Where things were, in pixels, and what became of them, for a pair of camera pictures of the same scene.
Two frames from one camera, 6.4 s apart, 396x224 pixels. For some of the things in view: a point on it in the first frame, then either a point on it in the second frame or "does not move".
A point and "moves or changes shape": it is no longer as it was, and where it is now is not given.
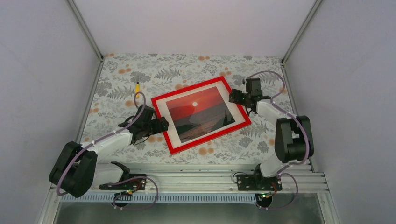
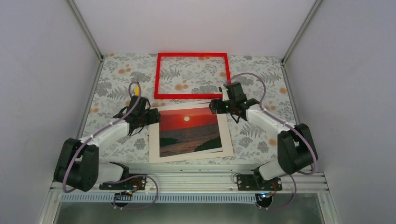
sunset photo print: x=199 y=113 moves or changes shape
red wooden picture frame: x=174 y=150 to x=158 y=96
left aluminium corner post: x=84 y=29 does not move
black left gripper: x=164 y=127 to x=154 y=116
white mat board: x=165 y=112 to x=154 y=155
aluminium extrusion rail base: x=211 y=178 does not move
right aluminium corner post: x=301 y=31 does not move
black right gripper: x=237 y=99 to x=215 y=105
